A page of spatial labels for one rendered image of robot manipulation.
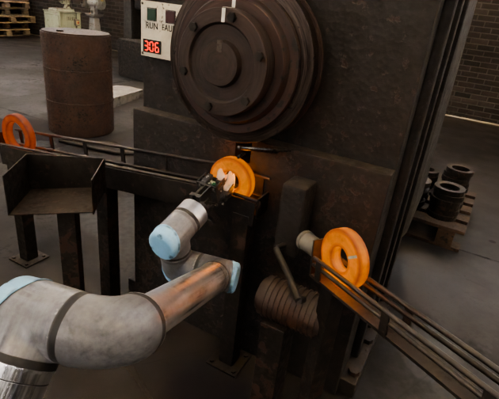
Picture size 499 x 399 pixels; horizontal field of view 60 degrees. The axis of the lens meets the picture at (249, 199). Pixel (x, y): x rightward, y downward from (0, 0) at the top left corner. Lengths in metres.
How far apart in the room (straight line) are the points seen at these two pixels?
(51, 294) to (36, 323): 0.05
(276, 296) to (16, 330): 0.74
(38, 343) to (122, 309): 0.13
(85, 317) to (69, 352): 0.05
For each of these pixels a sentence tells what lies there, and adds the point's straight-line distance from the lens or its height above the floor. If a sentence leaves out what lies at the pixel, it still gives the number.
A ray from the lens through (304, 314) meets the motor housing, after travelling 1.25.
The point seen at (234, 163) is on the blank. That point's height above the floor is 0.80.
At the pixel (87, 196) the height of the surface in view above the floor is 0.61.
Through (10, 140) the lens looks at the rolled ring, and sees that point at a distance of 2.21.
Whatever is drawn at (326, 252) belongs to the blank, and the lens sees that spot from 1.16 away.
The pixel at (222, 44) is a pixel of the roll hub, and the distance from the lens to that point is 1.20.
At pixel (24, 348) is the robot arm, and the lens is 0.77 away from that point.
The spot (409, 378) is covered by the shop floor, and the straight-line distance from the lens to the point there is 1.93.
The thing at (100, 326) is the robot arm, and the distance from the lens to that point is 0.72.
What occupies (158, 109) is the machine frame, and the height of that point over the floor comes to 0.87.
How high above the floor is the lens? 1.28
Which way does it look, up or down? 25 degrees down
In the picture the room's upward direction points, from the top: 6 degrees clockwise
